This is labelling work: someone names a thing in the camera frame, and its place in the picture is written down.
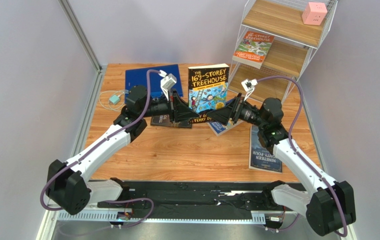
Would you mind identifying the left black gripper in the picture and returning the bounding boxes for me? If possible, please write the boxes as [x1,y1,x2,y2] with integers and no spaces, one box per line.
[140,89,200,124]

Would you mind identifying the blue 91-Storey Treehouse book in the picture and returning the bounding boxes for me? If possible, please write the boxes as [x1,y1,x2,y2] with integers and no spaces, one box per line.
[207,120,243,137]

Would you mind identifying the black 169-Storey Treehouse book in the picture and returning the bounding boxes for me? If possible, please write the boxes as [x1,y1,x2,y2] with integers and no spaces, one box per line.
[188,63,230,124]

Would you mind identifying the orange 78-Storey Treehouse book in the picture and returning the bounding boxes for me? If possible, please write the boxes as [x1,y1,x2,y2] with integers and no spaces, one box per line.
[232,31,274,69]

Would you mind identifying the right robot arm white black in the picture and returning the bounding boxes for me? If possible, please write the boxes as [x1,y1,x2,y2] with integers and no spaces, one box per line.
[207,94,356,236]

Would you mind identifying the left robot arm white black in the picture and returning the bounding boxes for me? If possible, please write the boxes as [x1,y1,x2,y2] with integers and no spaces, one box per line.
[42,85,199,215]

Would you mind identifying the Three Days To See book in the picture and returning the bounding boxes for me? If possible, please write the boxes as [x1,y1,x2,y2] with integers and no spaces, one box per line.
[150,114,192,129]

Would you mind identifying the blue file folder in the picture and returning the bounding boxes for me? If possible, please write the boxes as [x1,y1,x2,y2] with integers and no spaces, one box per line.
[125,64,183,98]

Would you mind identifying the Nineteen Eighty-Four book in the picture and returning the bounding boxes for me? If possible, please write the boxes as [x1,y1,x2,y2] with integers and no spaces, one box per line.
[248,126,283,174]

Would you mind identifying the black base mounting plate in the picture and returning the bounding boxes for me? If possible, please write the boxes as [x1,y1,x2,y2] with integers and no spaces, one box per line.
[97,181,289,221]

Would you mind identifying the pink cube power socket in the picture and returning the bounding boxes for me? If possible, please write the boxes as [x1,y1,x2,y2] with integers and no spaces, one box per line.
[301,2,328,26]

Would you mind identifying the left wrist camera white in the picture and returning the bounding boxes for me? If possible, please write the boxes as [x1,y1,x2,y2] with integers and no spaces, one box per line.
[158,70,177,99]

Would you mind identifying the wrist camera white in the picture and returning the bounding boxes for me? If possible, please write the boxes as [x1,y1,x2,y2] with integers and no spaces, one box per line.
[241,79,258,101]
[158,70,177,99]

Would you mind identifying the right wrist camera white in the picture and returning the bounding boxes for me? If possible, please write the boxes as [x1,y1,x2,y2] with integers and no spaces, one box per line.
[241,79,258,101]

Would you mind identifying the teal charger with white cable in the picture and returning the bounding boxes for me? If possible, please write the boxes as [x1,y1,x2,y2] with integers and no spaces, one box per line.
[98,89,129,112]

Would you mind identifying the white wire wooden shelf rack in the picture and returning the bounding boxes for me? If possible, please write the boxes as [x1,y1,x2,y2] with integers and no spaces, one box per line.
[228,0,338,101]

